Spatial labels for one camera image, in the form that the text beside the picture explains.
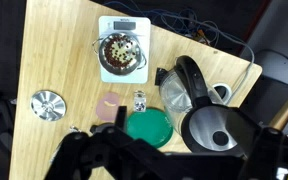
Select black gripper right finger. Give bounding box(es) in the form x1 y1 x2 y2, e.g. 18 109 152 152
224 106 288 180

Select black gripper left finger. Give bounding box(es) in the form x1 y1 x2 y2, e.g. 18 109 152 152
45 105 142 180

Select clear black pepper container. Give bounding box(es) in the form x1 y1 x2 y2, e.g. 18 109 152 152
133 90 148 113

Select stainless steel pot lid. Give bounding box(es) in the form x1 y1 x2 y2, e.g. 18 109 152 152
29 89 67 122

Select pink bowl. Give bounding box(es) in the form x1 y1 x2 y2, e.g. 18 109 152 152
95 92 121 123

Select pale yellow food piece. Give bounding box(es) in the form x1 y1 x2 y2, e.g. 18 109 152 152
103 99 118 108

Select glass electric kettle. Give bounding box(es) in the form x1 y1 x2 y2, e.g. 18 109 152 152
155 55 252 156

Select green plate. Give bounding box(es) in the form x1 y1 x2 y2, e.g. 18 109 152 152
125 107 174 149

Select red beans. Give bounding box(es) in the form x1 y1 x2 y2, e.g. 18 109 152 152
103 34 137 68

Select silver digital kitchen scale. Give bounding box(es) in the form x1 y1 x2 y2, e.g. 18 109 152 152
98 15 152 84

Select grey cable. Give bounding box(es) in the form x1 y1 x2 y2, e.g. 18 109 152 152
170 13 256 104

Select blue cable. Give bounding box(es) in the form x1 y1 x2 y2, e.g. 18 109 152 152
103 0 218 38

